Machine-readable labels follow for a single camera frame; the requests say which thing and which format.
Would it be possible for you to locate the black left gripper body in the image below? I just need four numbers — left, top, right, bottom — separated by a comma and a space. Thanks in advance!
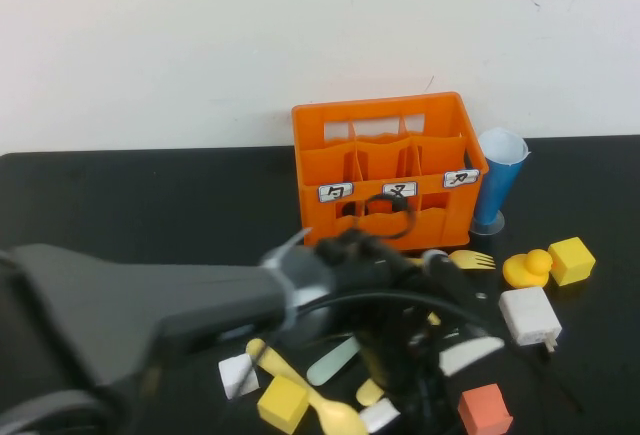
317, 232, 481, 336

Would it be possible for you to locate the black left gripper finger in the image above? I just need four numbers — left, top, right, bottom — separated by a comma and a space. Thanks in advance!
404, 334, 454, 435
357, 329, 401, 401

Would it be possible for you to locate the white plastic knife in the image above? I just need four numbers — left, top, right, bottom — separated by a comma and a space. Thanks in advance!
358, 336, 506, 432

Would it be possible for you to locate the orange plastic cutlery crate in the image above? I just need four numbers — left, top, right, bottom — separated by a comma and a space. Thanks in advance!
291, 91, 490, 260

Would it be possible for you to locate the yellow plastic knife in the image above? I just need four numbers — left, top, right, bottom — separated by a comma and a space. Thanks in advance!
355, 378, 385, 406

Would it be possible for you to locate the green plastic spoon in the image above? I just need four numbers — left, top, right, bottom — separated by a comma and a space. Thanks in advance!
305, 335, 362, 387

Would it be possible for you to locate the orange foam cube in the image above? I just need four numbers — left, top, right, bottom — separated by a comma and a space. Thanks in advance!
457, 383, 515, 435

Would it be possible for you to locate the white zip tie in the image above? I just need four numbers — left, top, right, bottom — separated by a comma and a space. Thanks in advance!
259, 227, 324, 316

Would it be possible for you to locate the yellow plastic fork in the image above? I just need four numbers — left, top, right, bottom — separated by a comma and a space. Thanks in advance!
446, 249, 497, 272

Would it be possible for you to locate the yellow foam cube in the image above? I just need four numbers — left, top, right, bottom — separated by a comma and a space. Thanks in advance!
547, 236, 597, 288
256, 374, 310, 434

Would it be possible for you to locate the yellow plastic spoon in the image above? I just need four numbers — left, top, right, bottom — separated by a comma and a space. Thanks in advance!
245, 337, 369, 435

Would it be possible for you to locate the white power adapter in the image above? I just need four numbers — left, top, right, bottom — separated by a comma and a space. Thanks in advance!
498, 285, 564, 355

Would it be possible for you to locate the white foam cube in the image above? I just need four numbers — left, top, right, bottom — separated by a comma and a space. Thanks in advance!
217, 353, 261, 400

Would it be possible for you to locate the blue cone cup clear base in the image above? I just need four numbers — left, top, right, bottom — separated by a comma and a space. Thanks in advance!
468, 126, 531, 236

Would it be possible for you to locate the yellow rubber duck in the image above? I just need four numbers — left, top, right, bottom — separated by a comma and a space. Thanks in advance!
501, 248, 555, 290

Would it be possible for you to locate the black looped cable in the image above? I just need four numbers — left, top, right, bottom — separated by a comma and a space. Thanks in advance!
349, 193, 417, 242

